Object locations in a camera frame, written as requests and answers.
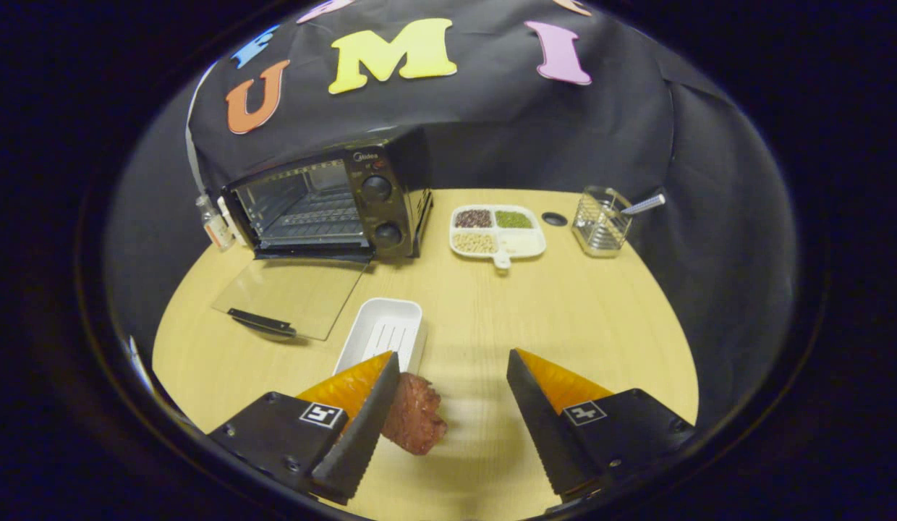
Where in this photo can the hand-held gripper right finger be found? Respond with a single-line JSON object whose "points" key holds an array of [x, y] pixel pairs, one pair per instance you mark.
{"points": [[546, 434]]}

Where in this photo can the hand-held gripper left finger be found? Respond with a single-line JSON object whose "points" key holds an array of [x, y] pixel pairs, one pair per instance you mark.
{"points": [[362, 434]]}

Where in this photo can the reddish brown meat piece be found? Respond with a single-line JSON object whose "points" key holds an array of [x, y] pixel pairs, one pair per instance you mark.
{"points": [[416, 416]]}

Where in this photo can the black toaster oven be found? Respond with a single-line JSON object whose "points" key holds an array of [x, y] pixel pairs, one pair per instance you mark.
{"points": [[363, 211]]}

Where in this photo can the small white rectangular tray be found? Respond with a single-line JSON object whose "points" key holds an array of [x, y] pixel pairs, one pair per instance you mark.
{"points": [[383, 333]]}

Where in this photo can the white divided plate with beans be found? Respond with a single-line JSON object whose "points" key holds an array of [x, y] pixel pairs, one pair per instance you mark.
{"points": [[521, 242]]}

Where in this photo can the black round table grommet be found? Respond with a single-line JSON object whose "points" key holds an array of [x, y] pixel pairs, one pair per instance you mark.
{"points": [[554, 218]]}

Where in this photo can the metal spoon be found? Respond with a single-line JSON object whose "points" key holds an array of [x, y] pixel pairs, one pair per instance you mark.
{"points": [[645, 204]]}

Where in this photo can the small clear bottle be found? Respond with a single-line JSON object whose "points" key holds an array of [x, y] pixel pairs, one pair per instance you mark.
{"points": [[215, 228]]}

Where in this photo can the black backdrop cloth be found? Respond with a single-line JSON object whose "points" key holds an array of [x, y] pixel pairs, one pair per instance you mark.
{"points": [[506, 130]]}

